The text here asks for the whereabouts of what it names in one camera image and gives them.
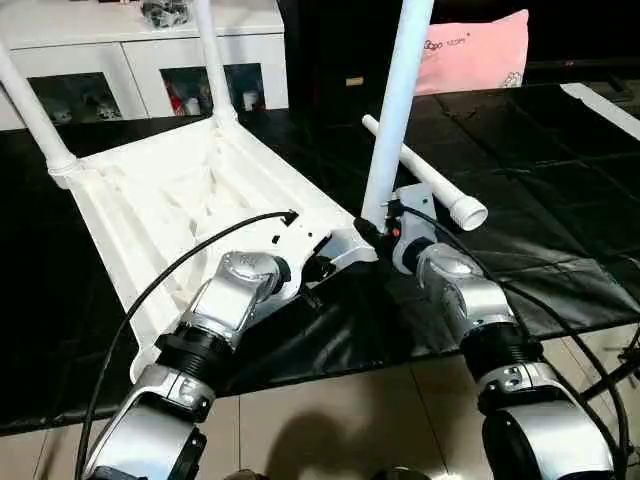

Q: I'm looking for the white plastic table leg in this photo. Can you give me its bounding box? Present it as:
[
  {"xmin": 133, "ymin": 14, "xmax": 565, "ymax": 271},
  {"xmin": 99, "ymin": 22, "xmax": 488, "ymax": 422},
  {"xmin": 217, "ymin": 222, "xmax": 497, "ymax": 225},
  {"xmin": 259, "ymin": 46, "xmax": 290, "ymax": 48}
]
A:
[
  {"xmin": 361, "ymin": 113, "xmax": 490, "ymax": 233},
  {"xmin": 0, "ymin": 40, "xmax": 81, "ymax": 191},
  {"xmin": 194, "ymin": 0, "xmax": 242, "ymax": 127},
  {"xmin": 359, "ymin": 0, "xmax": 437, "ymax": 234}
]

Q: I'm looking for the white plastic table top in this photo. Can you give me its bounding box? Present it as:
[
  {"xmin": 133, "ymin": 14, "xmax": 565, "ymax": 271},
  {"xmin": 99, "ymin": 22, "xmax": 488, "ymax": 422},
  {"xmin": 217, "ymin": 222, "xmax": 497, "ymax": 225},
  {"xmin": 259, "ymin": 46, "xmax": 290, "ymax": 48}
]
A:
[{"xmin": 48, "ymin": 108, "xmax": 381, "ymax": 383}]

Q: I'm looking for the black work mat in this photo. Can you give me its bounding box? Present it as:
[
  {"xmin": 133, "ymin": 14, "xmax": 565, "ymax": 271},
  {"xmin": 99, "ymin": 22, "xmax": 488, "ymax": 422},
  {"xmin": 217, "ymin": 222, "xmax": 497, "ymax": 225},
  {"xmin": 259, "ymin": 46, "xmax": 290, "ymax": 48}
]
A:
[{"xmin": 0, "ymin": 82, "xmax": 640, "ymax": 436}]

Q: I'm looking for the black furniture with yellow label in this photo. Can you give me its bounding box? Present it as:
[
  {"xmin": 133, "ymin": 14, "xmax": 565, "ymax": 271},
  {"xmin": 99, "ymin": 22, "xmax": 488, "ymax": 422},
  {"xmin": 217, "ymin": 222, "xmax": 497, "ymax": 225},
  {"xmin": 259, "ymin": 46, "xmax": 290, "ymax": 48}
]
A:
[{"xmin": 280, "ymin": 0, "xmax": 640, "ymax": 101}]

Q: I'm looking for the pink pillow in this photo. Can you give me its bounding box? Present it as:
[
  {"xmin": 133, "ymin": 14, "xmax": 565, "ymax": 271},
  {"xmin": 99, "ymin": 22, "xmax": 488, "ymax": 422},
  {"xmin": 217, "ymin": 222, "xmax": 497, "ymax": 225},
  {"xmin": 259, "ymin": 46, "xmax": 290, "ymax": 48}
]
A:
[{"xmin": 414, "ymin": 9, "xmax": 532, "ymax": 97}]

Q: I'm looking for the dark low tv bench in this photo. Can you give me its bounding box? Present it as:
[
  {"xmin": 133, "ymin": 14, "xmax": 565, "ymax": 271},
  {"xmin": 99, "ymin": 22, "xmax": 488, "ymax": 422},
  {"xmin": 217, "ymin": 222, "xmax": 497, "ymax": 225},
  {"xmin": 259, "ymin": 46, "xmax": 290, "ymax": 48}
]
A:
[{"xmin": 526, "ymin": 57, "xmax": 640, "ymax": 87}]

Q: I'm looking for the dark ornament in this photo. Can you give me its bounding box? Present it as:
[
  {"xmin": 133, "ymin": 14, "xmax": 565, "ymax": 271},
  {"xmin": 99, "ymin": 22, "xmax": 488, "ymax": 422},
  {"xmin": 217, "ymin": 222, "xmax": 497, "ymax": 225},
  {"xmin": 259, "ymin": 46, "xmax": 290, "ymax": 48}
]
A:
[{"xmin": 140, "ymin": 0, "xmax": 194, "ymax": 29}]

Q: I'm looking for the white cabinet with glass doors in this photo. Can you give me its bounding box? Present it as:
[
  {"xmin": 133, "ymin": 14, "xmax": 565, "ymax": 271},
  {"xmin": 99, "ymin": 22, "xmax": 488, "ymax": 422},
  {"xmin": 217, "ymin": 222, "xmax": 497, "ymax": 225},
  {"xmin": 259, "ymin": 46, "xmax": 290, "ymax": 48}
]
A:
[{"xmin": 0, "ymin": 0, "xmax": 291, "ymax": 131}]

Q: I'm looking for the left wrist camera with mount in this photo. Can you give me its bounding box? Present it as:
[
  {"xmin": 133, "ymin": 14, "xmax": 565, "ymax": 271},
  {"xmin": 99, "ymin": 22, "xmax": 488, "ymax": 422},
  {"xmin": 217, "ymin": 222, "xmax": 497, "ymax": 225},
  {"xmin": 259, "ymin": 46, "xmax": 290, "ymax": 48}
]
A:
[{"xmin": 268, "ymin": 213, "xmax": 347, "ymax": 301}]

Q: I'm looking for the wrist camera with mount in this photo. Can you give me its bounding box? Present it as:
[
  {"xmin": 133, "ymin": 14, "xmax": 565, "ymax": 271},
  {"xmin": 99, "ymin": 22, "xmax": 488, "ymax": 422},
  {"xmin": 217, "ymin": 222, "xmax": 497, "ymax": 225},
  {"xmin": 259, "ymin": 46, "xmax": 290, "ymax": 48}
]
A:
[
  {"xmin": 268, "ymin": 213, "xmax": 347, "ymax": 301},
  {"xmin": 387, "ymin": 183, "xmax": 439, "ymax": 273}
]

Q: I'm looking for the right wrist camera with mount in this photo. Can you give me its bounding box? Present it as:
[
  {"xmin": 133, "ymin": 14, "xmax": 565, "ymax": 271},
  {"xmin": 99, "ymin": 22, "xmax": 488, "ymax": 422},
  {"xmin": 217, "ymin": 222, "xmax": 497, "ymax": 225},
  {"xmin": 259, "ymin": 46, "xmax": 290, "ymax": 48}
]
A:
[{"xmin": 387, "ymin": 183, "xmax": 439, "ymax": 273}]

